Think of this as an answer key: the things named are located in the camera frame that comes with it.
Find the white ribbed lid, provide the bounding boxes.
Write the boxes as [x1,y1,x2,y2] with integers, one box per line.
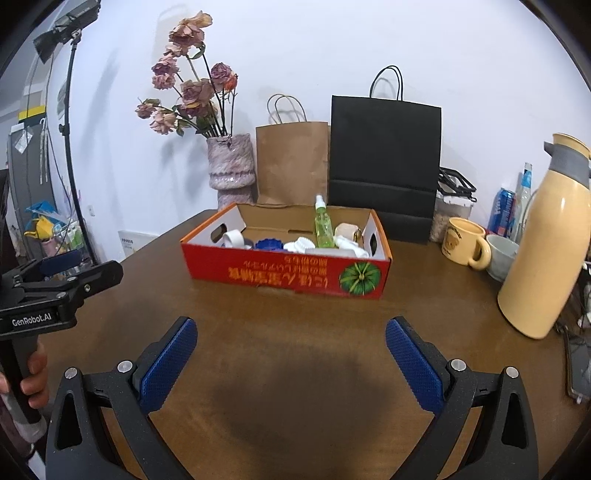
[283,236,315,254]

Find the black phone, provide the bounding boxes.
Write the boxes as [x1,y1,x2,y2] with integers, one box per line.
[563,332,591,402]

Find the red cardboard box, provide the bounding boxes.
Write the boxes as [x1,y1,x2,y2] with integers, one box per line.
[180,203,393,300]

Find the brown paper bag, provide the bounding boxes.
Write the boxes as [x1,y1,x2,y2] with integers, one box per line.
[255,94,331,206]

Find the yellow mug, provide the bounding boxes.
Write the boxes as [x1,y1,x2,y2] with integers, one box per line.
[441,217,491,271]

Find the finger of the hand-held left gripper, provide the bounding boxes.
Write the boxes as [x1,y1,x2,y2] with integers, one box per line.
[18,261,124,317]
[0,250,84,296]

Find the clear plastic bottle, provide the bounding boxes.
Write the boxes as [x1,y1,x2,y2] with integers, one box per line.
[512,162,534,241]

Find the black light stand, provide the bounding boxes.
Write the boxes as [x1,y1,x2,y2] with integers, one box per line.
[33,0,102,268]

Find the grey ceramic cup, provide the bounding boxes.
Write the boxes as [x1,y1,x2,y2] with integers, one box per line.
[485,234,520,282]

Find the pink mottled vase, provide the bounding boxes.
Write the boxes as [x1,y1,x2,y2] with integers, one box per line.
[206,134,257,209]

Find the grey cabinet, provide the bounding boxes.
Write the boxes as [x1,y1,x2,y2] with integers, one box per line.
[7,122,58,259]

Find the clear storage jar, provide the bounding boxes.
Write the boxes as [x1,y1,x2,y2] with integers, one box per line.
[429,167,477,243]

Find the blue drink can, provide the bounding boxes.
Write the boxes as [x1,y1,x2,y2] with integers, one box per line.
[487,187,516,238]

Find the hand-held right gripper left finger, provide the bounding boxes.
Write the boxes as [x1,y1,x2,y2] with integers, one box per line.
[45,316,198,480]

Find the dried pink flowers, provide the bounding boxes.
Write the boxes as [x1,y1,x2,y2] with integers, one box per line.
[135,11,238,138]

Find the cluttered storage rack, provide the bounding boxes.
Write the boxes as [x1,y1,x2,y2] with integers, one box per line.
[25,200,93,278]

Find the white wall outlet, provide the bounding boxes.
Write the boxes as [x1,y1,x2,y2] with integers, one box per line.
[117,229,158,254]

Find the person's left hand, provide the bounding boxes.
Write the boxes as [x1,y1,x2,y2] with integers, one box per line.
[23,342,49,409]

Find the black paper bag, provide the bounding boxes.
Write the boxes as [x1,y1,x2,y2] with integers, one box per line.
[329,65,441,244]

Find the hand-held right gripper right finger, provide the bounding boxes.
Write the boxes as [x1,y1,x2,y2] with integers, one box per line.
[386,316,540,480]

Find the yellow thermos jug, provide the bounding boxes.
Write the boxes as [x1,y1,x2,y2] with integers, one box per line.
[497,133,591,340]

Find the green spray bottle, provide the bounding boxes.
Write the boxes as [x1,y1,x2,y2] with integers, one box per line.
[314,195,334,248]

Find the white spray bottle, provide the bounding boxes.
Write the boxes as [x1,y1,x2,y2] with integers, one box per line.
[335,235,370,258]

